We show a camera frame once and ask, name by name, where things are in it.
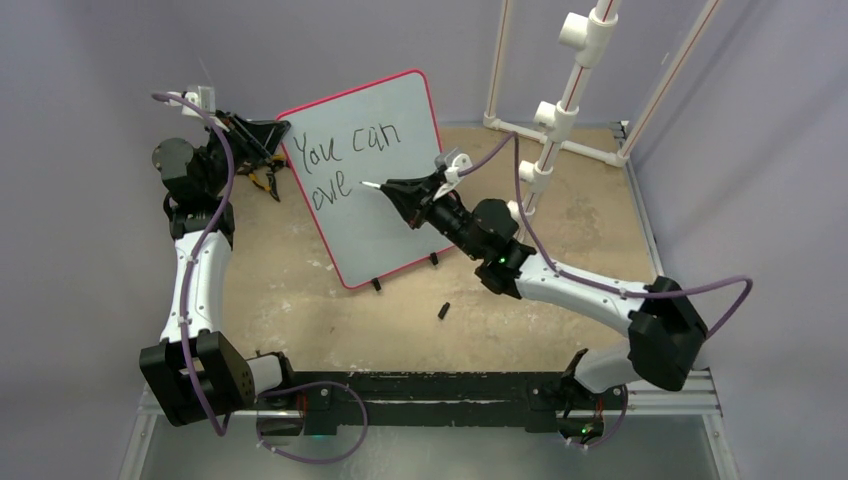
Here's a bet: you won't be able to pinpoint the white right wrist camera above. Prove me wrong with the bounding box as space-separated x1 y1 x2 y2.
434 148 473 200

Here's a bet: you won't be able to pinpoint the black marker cap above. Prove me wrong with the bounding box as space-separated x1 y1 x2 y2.
437 302 451 320

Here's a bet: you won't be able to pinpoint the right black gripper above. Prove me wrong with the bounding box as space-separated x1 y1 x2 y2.
384 170 484 260

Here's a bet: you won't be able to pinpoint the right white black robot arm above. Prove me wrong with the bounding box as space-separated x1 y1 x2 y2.
375 173 707 407

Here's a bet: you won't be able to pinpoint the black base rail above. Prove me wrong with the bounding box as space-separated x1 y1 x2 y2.
254 371 624 435

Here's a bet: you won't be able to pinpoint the pink framed whiteboard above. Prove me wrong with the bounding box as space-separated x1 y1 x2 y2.
278 69 453 289

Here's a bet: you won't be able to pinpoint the yellow black pliers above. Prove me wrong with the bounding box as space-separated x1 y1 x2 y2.
236 154 289 202

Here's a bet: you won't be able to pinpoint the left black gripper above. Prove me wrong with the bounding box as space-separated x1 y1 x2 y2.
201 111 288 197

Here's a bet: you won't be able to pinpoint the white PVC pipe frame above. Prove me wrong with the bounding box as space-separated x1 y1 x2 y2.
483 0 723 219

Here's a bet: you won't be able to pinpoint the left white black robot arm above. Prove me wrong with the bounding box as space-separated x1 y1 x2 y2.
139 111 298 430

